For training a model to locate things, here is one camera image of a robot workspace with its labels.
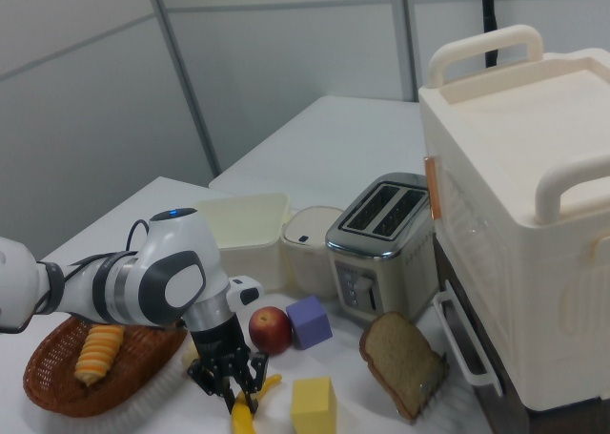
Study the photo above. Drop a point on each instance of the small white lidded bin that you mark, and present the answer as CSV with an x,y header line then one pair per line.
x,y
310,253

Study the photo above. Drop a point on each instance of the purple foam cube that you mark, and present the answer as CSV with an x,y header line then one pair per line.
x,y
310,322

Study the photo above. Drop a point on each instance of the cream and chrome toaster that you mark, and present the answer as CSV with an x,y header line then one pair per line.
x,y
381,243

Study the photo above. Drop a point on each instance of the brown bread slice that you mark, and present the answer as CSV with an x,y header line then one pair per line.
x,y
398,357

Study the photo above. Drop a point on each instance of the white square plastic container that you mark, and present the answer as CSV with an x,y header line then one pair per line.
x,y
248,233

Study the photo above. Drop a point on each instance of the red apple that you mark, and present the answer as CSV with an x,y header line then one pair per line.
x,y
269,331

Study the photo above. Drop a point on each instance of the brown wicker basket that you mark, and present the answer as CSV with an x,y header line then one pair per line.
x,y
57,386

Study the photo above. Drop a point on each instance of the yellow banana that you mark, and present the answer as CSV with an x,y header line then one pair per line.
x,y
240,415

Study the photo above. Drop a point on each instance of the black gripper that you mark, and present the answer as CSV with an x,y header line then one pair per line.
x,y
217,336

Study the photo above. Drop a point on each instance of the striped spiral bread roll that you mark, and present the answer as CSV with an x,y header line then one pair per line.
x,y
97,355

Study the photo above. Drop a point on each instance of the yellow foam cube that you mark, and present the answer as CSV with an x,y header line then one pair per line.
x,y
312,407

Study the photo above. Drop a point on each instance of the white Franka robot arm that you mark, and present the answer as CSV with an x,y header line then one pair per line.
x,y
157,272

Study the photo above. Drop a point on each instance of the black vertical pole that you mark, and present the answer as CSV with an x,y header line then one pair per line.
x,y
489,19

